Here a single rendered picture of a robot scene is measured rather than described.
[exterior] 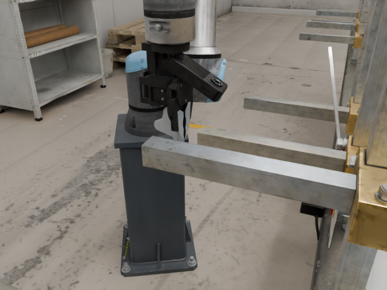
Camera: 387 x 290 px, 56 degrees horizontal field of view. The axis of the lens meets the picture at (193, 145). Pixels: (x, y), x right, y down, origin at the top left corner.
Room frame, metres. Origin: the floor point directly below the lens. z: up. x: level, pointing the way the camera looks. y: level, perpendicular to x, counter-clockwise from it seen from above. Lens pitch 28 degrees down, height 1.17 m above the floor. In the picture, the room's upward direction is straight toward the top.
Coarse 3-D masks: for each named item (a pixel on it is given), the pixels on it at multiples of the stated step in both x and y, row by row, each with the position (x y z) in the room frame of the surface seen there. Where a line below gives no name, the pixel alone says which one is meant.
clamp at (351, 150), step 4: (348, 136) 0.60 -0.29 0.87; (352, 136) 0.59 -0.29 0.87; (348, 140) 0.58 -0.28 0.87; (348, 144) 0.56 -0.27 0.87; (348, 148) 0.55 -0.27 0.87; (352, 148) 0.55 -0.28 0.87; (356, 148) 0.55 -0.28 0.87; (348, 152) 0.53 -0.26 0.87; (352, 152) 0.53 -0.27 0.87; (348, 156) 0.52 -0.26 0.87; (348, 160) 0.51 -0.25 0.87; (344, 164) 0.53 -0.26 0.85; (348, 164) 0.50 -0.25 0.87; (344, 168) 0.51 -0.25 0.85; (348, 168) 0.49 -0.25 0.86; (352, 168) 0.49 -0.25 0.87; (344, 172) 0.50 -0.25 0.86; (348, 172) 0.49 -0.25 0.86; (352, 172) 0.49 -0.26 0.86
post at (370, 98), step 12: (384, 12) 0.56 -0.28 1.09; (384, 24) 0.56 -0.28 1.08; (384, 36) 0.56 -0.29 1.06; (384, 48) 0.56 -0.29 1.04; (372, 60) 0.56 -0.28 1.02; (384, 60) 0.55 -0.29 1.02; (372, 72) 0.56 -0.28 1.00; (384, 72) 0.55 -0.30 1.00; (372, 84) 0.56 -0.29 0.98; (372, 96) 0.56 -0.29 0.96; (360, 108) 0.58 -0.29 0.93; (372, 108) 0.55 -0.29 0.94; (360, 120) 0.56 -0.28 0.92; (372, 120) 0.55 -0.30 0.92; (360, 132) 0.56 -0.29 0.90; (360, 144) 0.56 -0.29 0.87
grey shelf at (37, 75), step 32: (0, 0) 2.64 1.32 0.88; (32, 0) 2.76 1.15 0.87; (64, 0) 3.54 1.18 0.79; (0, 32) 2.67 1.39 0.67; (96, 32) 3.42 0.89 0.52; (0, 64) 2.70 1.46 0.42; (32, 64) 3.18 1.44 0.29; (64, 64) 3.55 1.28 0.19; (96, 64) 3.44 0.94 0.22; (0, 96) 2.74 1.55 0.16; (32, 96) 2.60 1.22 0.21
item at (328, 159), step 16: (208, 128) 0.65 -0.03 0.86; (208, 144) 0.62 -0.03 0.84; (224, 144) 0.61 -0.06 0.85; (240, 144) 0.60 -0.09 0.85; (256, 144) 0.59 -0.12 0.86; (272, 144) 0.58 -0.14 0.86; (288, 144) 0.58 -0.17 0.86; (304, 144) 0.58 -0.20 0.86; (288, 160) 0.56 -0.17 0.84; (304, 160) 0.55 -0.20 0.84; (320, 160) 0.54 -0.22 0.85; (336, 160) 0.53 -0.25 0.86
